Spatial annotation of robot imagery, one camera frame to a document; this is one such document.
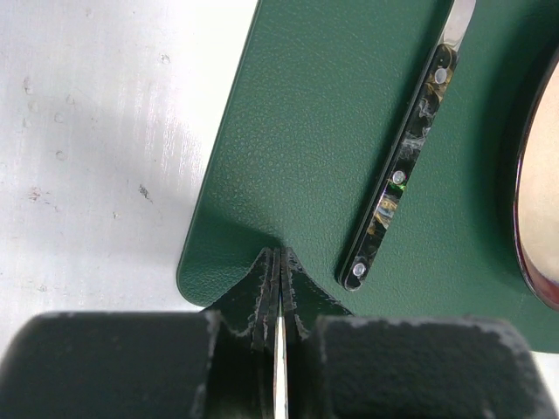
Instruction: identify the green placemat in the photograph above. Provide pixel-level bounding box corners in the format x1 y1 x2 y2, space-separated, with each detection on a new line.
176 1 558 353

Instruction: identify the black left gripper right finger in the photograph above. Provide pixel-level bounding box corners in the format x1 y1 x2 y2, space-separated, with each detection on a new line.
279 248 352 418

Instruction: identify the red rimmed cream plate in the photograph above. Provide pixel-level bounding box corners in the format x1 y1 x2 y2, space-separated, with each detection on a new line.
514 50 558 311

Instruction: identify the silver fork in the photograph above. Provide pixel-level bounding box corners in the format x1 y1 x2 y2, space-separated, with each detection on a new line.
337 0 476 292

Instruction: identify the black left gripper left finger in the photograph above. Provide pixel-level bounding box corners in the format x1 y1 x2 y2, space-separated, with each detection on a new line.
204 248 280 418

